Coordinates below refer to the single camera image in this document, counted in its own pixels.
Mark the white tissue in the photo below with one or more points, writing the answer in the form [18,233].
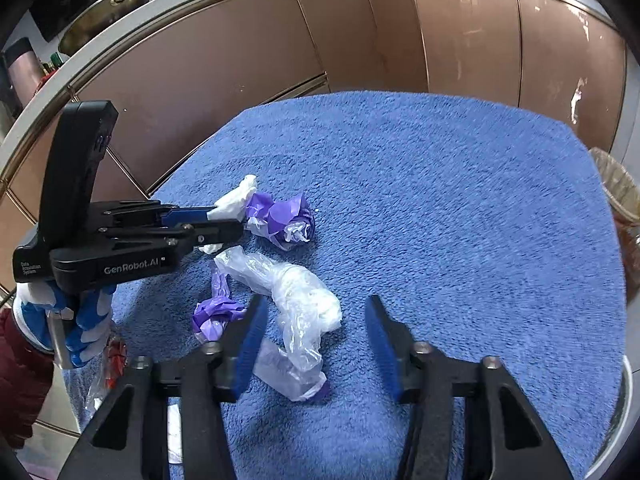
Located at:
[235,200]

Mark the pink thermos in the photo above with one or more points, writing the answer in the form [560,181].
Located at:
[25,75]

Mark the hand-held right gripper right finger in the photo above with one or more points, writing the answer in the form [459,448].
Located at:
[385,350]

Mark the clear plastic wrapper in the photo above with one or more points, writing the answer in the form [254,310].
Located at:
[280,365]

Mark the clear plastic bag with tissue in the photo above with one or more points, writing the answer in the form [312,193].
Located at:
[305,295]

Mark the person's left forearm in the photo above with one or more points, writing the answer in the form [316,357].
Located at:
[20,385]

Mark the purple plastic wrapper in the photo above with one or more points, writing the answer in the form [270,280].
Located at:
[215,310]
[280,215]

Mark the blue towel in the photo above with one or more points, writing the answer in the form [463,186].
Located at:
[450,210]

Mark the brown bin with plastic liner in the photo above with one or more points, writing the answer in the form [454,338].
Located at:
[617,185]

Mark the clear bag with red bits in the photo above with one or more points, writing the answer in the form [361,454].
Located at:
[112,360]

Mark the white printed paper wrapper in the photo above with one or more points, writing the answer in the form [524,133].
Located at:
[175,435]

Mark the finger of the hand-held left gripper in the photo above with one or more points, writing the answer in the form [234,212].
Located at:
[215,234]
[185,215]

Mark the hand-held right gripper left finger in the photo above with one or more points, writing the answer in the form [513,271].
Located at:
[250,345]

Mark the person's left hand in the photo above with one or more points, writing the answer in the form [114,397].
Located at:
[95,310]

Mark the brass wok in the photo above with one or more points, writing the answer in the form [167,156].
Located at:
[100,15]

